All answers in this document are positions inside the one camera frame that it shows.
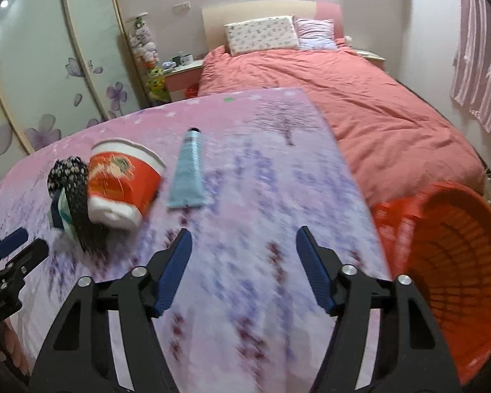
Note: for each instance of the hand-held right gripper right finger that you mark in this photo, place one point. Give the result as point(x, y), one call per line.
point(313, 270)

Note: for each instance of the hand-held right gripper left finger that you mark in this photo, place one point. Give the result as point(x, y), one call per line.
point(176, 270)

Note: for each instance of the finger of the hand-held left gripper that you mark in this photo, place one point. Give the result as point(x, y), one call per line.
point(12, 242)
point(30, 256)

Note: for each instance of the black dotted headband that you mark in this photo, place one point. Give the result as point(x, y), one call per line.
point(75, 196)

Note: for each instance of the light blue tube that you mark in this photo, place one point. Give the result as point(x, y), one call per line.
point(188, 172)

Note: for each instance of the orange instant noodle cup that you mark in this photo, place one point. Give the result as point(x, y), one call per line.
point(122, 184)

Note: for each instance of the orange plastic basket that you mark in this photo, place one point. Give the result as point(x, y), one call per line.
point(458, 270)

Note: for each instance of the pink floral tablecloth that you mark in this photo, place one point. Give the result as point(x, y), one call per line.
point(249, 180)

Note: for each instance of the bed with coral duvet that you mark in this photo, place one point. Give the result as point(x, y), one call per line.
point(352, 102)

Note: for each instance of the flower print sliding wardrobe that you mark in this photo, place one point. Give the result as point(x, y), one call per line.
point(45, 69)

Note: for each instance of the green yellow plush toy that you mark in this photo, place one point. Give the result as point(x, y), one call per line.
point(157, 84)

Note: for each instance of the pink nightstand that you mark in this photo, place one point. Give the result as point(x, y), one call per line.
point(370, 55)
point(184, 75)

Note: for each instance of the white mug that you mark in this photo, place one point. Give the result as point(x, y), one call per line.
point(185, 59)

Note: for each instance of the stack of plush toys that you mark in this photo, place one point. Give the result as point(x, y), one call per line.
point(144, 41)

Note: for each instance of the purple striped pillow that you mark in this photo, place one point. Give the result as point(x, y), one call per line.
point(316, 35)

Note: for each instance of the white floral pillow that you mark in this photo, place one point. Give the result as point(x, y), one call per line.
point(262, 35)

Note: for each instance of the cream and pink headboard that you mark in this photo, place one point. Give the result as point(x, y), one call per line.
point(270, 10)

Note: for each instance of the pink striped curtain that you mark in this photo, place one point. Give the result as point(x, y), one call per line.
point(483, 57)

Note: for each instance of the white wall switch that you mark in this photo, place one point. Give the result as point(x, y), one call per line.
point(181, 8)

